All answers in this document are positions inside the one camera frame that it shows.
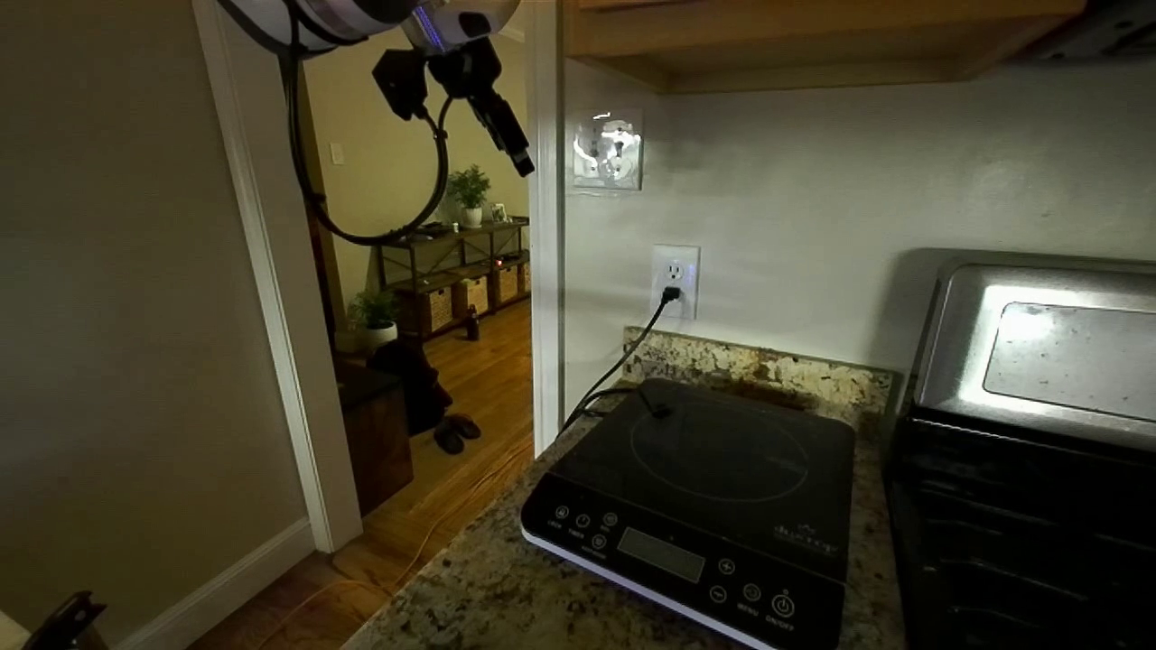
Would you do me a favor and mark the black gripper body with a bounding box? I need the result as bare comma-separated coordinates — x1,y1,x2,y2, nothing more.
427,34,506,108

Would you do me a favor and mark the potted green plant white pot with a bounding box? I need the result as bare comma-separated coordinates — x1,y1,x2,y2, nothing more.
439,163,495,232

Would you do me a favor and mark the dark wooden shelf unit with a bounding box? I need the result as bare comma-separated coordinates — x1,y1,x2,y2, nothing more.
368,212,536,342

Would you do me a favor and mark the small potted green plant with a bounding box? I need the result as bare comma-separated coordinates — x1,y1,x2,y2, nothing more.
346,286,408,354

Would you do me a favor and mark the black bag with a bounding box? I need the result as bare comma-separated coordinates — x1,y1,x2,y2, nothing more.
374,336,454,439

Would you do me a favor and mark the dark brown wooden box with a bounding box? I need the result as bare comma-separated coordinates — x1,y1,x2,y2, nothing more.
337,359,420,519

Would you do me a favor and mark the black induction cooktop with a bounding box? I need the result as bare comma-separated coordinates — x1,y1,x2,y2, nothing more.
516,377,861,650

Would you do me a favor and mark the white baseboard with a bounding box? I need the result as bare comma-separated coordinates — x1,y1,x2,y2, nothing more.
112,517,318,650

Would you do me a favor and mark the dark range hood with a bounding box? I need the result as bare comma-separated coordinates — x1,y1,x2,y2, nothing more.
1023,0,1156,64

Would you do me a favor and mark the steel and black toaster oven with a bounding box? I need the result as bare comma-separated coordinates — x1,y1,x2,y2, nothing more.
886,250,1156,650

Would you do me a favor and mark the black clamp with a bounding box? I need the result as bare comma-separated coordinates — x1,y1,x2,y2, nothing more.
21,589,110,650

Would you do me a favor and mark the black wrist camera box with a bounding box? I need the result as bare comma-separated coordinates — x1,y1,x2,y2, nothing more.
368,49,435,123

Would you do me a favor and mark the white wall corner trim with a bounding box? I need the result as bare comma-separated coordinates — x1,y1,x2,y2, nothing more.
523,0,572,460

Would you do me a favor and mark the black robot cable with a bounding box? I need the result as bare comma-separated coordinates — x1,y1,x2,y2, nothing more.
283,0,454,250

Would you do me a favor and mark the white wall power outlet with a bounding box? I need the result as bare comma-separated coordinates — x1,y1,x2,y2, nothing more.
648,243,703,327

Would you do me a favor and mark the black power cord with plug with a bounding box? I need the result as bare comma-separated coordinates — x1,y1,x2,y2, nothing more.
557,286,693,435

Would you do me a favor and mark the white door frame post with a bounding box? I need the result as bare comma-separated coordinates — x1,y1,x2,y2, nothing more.
190,0,368,555

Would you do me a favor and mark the wooden wall cabinet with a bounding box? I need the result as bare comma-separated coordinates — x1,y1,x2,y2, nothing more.
559,0,1091,98

